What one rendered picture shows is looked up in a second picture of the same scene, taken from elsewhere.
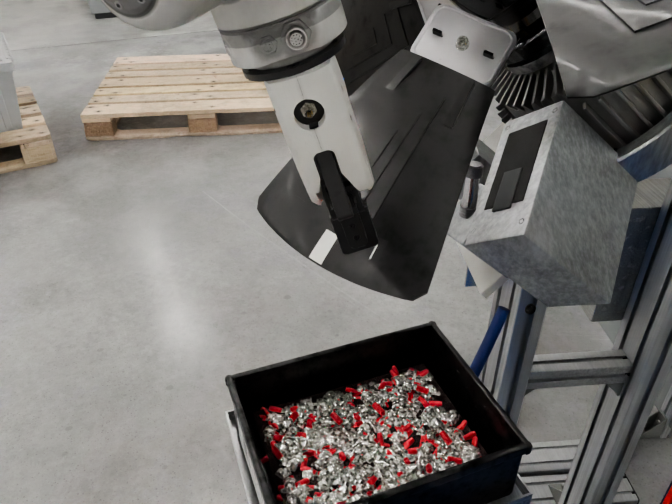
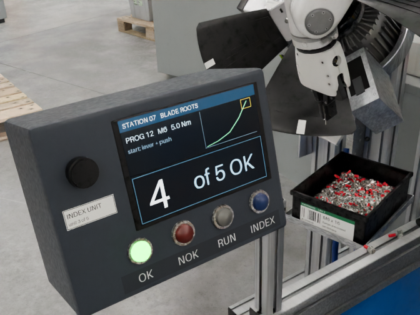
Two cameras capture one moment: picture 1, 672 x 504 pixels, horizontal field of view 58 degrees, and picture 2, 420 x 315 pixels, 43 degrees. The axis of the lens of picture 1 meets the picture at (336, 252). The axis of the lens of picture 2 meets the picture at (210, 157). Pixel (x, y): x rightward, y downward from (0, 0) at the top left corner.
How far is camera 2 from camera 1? 0.77 m
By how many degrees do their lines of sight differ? 25
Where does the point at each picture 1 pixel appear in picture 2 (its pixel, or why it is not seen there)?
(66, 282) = not seen: outside the picture
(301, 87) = (334, 52)
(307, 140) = (335, 70)
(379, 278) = (334, 130)
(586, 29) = (409, 17)
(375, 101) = (294, 62)
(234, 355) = not seen: hidden behind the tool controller
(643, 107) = (384, 45)
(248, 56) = (317, 44)
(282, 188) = not seen: hidden behind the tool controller
